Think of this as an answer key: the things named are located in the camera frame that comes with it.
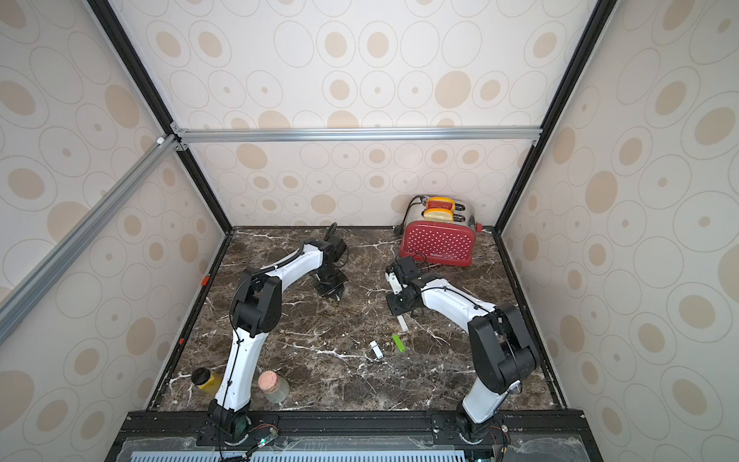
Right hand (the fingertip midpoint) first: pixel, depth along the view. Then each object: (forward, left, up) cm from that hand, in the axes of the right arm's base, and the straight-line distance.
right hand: (393, 308), depth 91 cm
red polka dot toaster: (+24, -16, +12) cm, 31 cm away
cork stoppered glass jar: (-26, +29, +5) cm, 40 cm away
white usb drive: (-12, +5, -5) cm, 13 cm away
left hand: (+7, +15, -2) cm, 16 cm away
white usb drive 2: (-3, -3, -4) cm, 6 cm away
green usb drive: (-9, -2, -5) cm, 11 cm away
